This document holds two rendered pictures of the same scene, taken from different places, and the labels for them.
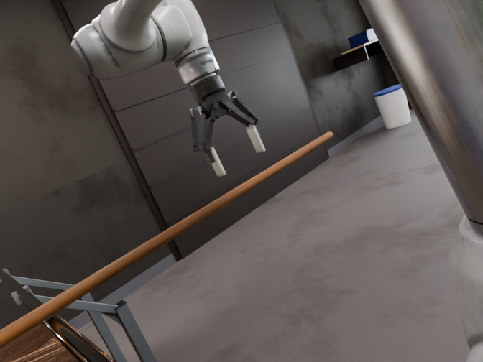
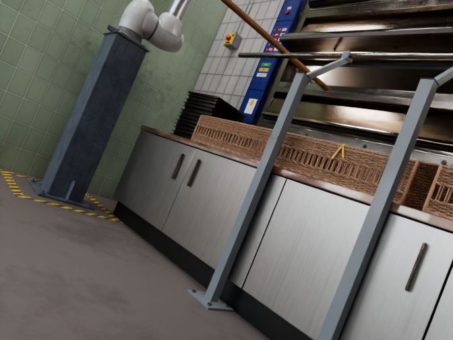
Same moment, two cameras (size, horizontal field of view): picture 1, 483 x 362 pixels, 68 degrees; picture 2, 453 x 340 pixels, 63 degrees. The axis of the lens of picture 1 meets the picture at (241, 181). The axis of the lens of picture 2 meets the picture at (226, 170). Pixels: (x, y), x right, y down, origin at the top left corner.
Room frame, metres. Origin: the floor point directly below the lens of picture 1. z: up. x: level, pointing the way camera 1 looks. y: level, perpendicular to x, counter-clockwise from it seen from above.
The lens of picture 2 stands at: (2.57, 0.33, 0.44)
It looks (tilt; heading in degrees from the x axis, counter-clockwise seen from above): 2 degrees up; 176
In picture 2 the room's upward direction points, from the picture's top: 23 degrees clockwise
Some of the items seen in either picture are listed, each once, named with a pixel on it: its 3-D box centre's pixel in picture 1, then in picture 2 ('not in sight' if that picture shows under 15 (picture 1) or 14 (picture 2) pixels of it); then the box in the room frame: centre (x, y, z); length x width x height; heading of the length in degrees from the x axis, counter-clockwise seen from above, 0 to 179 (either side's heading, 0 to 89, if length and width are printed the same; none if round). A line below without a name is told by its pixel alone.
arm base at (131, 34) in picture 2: not in sight; (125, 36); (0.33, -0.40, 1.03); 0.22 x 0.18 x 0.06; 126
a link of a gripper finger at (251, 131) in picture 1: (255, 139); not in sight; (0.89, -0.07, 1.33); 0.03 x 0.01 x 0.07; 35
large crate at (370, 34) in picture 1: (365, 37); not in sight; (6.12, -2.82, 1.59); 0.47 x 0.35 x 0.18; 126
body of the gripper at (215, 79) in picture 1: (212, 98); not in sight; (0.86, -0.01, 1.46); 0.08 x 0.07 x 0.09; 125
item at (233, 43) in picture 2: not in sight; (232, 41); (-0.20, 0.17, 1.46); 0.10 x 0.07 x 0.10; 38
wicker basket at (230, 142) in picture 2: not in sight; (262, 142); (0.66, 0.57, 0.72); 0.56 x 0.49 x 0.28; 40
